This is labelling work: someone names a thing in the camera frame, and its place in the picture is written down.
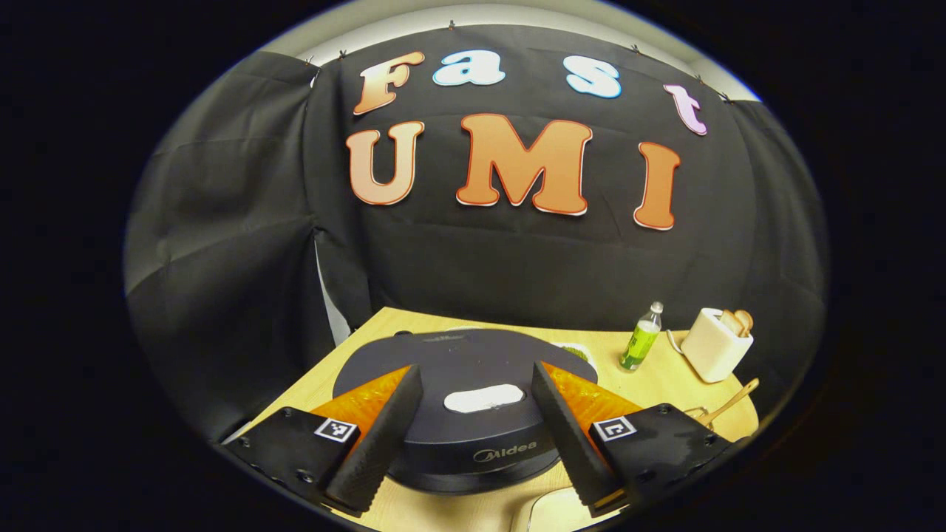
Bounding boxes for black rice cooker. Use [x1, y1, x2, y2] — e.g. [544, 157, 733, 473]
[333, 329, 599, 494]

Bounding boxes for white toaster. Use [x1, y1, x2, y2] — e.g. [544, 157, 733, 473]
[680, 307, 755, 383]

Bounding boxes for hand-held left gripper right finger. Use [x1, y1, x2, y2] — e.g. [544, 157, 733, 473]
[531, 361, 740, 518]

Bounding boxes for black backdrop cloth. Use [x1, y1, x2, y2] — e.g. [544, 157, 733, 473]
[124, 24, 828, 444]

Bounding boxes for green label drink bottle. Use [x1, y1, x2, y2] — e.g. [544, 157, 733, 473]
[619, 301, 664, 372]

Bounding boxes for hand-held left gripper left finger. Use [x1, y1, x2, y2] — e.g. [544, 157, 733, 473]
[222, 364, 424, 516]

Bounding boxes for clear plastic rice tray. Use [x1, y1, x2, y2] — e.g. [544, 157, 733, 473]
[510, 486, 599, 532]

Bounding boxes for wooden spoon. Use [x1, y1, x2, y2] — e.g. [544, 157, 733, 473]
[695, 378, 760, 428]

